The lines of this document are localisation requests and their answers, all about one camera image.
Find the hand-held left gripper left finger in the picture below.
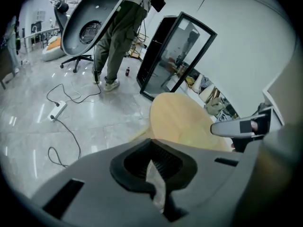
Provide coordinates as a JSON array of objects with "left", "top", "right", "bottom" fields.
[{"left": 30, "top": 138, "right": 171, "bottom": 227}]

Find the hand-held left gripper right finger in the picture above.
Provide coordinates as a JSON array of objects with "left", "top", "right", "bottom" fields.
[{"left": 151, "top": 138, "right": 245, "bottom": 222}]

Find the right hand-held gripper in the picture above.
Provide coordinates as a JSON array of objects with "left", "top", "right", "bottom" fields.
[{"left": 210, "top": 86, "right": 285, "bottom": 153}]

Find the oval wooden table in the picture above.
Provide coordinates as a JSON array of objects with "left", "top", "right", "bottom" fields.
[{"left": 149, "top": 92, "right": 234, "bottom": 152}]

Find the beige tote bag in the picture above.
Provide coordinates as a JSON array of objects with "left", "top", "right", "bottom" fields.
[{"left": 198, "top": 86, "right": 222, "bottom": 104}]

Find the white roller blind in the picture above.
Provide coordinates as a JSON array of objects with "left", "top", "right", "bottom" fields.
[{"left": 163, "top": 0, "right": 296, "bottom": 119}]

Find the white power strip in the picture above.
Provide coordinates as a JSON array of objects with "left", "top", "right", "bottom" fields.
[{"left": 47, "top": 100, "right": 68, "bottom": 122}]

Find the black glass-door fridge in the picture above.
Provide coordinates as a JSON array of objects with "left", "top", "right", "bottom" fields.
[{"left": 136, "top": 11, "right": 218, "bottom": 101}]

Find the yellow utility cart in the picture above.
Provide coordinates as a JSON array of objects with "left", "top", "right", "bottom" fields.
[{"left": 129, "top": 32, "right": 149, "bottom": 59}]

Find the white orange egg cushion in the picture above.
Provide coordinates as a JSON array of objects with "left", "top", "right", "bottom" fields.
[{"left": 42, "top": 35, "right": 68, "bottom": 61}]

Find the black office chair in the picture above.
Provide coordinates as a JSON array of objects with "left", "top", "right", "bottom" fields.
[{"left": 53, "top": 0, "right": 71, "bottom": 33}]

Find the grey swivel office chair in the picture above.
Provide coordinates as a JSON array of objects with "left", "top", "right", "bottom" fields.
[{"left": 60, "top": 0, "right": 127, "bottom": 73}]

